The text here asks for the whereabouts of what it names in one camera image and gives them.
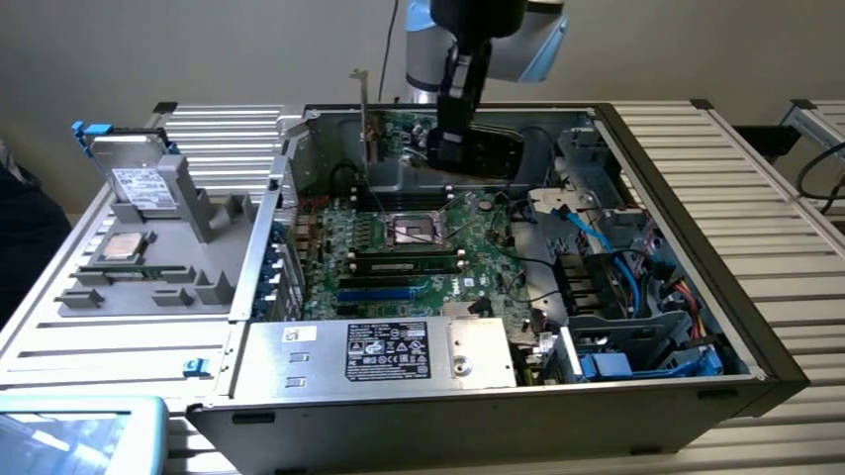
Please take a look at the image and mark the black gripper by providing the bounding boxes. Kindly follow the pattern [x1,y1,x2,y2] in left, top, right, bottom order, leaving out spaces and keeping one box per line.
[424,0,533,172]

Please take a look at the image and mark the green gpu card black fan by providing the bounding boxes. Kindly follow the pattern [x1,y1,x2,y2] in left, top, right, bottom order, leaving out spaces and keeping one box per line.
[349,68,529,181]

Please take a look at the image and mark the metal disk bay cage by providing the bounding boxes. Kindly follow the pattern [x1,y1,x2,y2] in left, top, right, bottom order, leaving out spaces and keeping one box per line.
[552,126,653,258]

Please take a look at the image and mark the cpu socket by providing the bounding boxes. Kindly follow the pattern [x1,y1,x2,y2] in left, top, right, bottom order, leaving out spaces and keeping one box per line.
[373,209,460,249]

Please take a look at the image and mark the black table connector block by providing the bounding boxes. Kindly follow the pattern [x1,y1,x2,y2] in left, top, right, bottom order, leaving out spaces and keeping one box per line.
[731,125,793,158]

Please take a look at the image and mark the green motherboard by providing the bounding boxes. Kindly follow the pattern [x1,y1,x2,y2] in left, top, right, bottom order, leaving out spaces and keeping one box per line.
[290,190,534,323]

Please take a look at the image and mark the installed ram stick white label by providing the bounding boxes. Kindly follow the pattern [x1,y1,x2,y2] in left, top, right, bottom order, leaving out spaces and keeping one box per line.
[353,258,464,276]

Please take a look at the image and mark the black expansion slot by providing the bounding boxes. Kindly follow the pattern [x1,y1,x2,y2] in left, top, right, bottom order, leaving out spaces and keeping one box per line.
[338,275,442,292]

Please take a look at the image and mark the neighbouring metal slat table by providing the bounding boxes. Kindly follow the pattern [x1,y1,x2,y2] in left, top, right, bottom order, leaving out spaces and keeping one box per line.
[779,98,845,164]

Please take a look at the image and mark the blue expansion slot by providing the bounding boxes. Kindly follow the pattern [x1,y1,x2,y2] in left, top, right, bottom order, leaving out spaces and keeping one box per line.
[338,288,440,304]

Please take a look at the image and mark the silver chipset heat sink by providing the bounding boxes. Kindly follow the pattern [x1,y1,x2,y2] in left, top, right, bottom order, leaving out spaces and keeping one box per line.
[440,300,492,319]

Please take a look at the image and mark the hard disk blue carrier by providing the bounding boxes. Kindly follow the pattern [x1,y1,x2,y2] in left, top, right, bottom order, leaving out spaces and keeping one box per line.
[67,120,185,220]

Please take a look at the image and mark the silver cpu chip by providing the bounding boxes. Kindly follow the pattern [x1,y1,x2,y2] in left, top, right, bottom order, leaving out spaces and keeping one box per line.
[91,231,159,266]

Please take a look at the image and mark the grey parts rack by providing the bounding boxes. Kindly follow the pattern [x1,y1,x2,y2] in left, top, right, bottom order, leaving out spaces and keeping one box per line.
[58,152,282,319]

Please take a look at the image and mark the green ram stick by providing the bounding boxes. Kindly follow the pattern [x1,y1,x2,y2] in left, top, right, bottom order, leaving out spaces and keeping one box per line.
[74,265,190,279]

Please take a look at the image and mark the silver power supply unit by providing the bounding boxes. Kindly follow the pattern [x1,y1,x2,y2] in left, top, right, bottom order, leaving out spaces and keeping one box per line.
[229,316,521,403]

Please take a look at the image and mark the blue disk tray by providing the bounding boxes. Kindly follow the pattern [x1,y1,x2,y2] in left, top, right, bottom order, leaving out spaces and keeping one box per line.
[577,344,732,381]

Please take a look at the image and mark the person in dark clothing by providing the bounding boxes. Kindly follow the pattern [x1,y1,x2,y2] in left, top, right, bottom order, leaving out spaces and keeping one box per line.
[0,160,73,331]

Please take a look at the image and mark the black open pc case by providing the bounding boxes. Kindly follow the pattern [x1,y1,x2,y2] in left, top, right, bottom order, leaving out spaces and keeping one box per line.
[185,101,812,460]

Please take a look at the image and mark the teal framed tablet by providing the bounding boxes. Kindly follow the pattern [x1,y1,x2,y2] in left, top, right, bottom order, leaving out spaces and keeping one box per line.
[0,394,169,475]

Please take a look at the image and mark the thin dark robot cable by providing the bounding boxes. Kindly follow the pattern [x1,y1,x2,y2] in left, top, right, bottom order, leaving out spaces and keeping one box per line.
[378,0,404,104]

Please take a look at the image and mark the light blue sata wire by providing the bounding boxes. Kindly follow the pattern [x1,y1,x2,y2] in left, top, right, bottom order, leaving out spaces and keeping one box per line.
[557,206,616,254]

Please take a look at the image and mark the dark blue sata wire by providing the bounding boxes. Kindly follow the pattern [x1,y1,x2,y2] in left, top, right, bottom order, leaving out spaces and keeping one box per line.
[611,249,675,318]

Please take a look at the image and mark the black cable loop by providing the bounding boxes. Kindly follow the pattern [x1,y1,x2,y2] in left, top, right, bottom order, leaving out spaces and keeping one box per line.
[793,145,845,215]

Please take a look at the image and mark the red yellow power wires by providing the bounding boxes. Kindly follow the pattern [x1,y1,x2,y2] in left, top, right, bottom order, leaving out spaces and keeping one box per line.
[664,275,715,350]

